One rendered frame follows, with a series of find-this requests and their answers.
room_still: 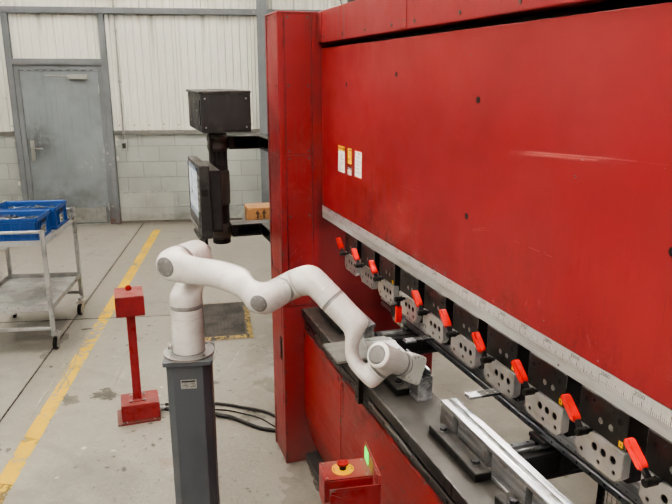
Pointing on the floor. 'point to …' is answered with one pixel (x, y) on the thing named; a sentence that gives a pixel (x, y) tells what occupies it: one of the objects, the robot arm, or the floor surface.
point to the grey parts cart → (40, 282)
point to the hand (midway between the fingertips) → (424, 372)
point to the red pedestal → (149, 400)
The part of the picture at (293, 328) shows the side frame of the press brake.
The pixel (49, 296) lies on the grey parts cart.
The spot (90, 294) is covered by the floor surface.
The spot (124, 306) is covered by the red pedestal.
